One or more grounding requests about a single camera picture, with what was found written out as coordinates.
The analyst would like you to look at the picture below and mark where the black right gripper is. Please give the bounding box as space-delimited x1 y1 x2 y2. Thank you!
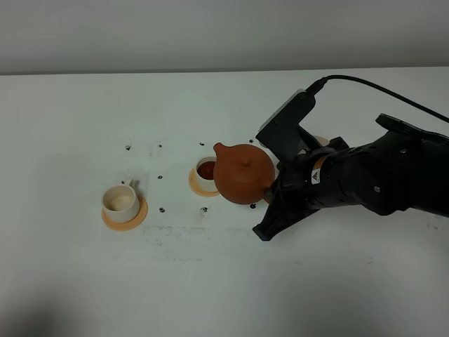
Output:
253 137 351 241

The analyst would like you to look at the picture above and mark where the brown clay teapot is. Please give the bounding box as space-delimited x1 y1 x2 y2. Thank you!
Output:
213 143 275 205

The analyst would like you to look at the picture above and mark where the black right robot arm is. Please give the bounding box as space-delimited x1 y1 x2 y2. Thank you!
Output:
253 114 448 241

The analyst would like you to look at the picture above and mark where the cream round teapot coaster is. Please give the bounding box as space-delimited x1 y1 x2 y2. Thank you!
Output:
314 136 330 147

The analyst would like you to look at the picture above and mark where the white teacup middle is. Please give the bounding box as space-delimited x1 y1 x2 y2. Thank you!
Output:
194 157 217 193

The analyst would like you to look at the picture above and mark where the white teacup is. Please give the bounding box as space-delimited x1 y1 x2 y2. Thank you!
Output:
194 157 217 193
102 179 140 223

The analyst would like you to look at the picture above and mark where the orange coaster middle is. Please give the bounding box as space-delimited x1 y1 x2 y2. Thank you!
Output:
189 168 220 197

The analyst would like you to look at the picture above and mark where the orange coaster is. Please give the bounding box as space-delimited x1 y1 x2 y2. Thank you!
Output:
189 168 220 197
102 195 148 232

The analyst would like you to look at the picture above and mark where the orange coaster near left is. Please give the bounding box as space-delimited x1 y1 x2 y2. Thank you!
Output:
102 195 148 232

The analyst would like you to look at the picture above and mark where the white teacup near left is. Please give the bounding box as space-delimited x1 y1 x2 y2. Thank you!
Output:
102 179 140 223

